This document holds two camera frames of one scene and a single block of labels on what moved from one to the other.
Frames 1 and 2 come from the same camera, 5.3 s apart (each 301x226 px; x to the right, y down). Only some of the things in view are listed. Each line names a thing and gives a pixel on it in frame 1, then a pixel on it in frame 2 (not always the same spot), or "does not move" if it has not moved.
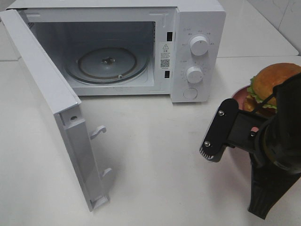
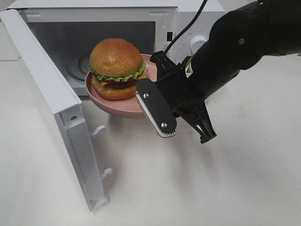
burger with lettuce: x=262 y=84 to x=116 y=64
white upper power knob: x=199 y=45 does not move
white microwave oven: x=135 y=47 does not move
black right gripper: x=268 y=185 to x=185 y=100
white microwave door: x=75 y=133 does not move
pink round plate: x=240 y=94 to x=128 y=108
